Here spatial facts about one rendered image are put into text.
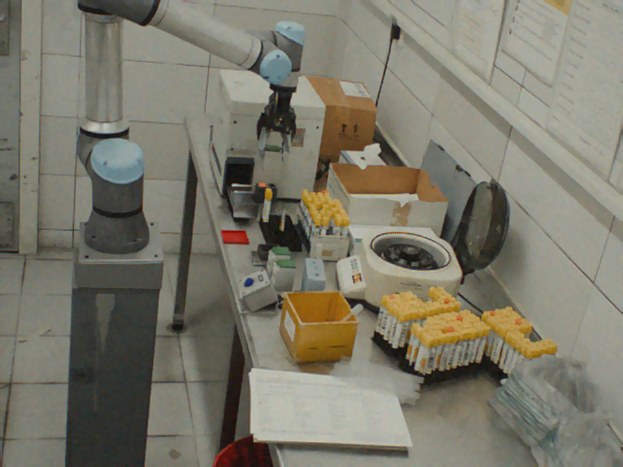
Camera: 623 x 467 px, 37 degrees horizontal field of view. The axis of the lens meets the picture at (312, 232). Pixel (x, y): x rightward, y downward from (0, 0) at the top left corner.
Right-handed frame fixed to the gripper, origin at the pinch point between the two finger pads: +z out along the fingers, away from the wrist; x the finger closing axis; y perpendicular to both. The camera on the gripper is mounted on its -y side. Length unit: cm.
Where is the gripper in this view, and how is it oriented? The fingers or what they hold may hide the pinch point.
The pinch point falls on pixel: (273, 155)
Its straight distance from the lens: 246.0
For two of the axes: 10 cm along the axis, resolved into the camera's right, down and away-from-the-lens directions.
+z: -1.4, 8.9, 4.3
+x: 9.8, 0.6, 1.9
